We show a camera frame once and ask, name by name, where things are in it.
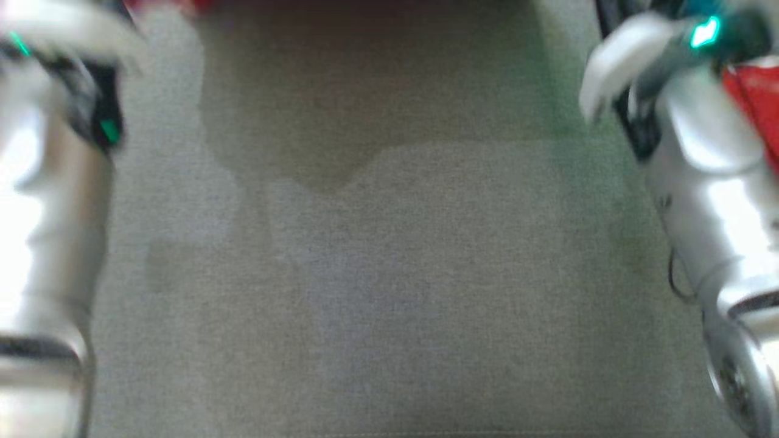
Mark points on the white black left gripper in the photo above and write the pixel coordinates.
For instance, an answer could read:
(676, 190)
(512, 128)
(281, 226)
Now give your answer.
(61, 27)

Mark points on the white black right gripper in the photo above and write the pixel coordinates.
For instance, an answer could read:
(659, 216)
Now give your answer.
(627, 48)

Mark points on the red garment with white stripes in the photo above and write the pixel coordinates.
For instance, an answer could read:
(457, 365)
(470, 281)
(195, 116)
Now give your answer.
(754, 97)

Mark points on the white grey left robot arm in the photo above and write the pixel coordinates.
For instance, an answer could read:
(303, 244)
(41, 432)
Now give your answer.
(42, 243)

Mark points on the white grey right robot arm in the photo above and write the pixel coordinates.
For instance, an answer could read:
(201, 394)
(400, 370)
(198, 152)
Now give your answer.
(718, 182)

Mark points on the large grey sofa seat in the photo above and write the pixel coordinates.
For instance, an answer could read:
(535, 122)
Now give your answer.
(395, 274)

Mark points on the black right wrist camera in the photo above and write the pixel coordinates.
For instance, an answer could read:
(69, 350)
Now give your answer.
(748, 33)

